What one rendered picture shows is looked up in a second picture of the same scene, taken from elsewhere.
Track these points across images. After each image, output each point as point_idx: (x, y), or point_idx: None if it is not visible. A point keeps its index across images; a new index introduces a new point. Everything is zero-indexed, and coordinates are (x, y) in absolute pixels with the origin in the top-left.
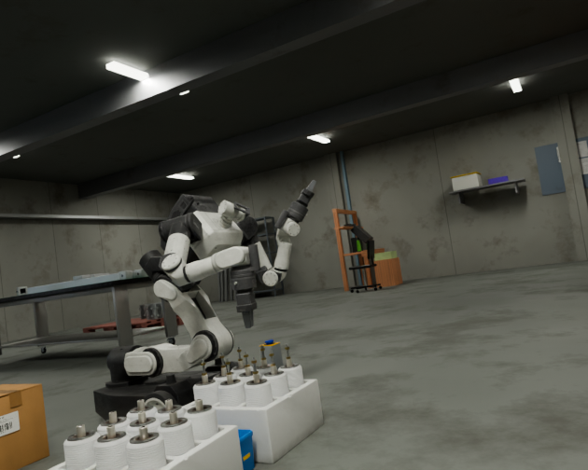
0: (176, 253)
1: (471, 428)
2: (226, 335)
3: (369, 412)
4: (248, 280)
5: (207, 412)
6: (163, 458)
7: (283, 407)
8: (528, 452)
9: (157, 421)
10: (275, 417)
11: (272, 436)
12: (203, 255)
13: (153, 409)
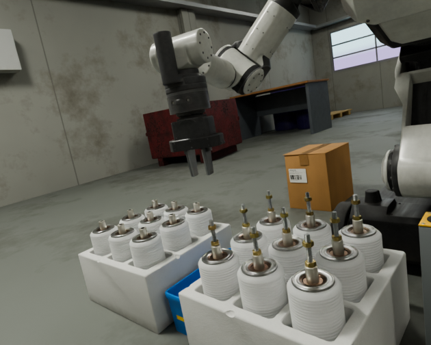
0: (243, 40)
1: None
2: None
3: None
4: (167, 101)
5: (130, 243)
6: (97, 249)
7: (211, 317)
8: None
9: (144, 225)
10: (195, 315)
11: (188, 330)
12: (353, 13)
13: (191, 215)
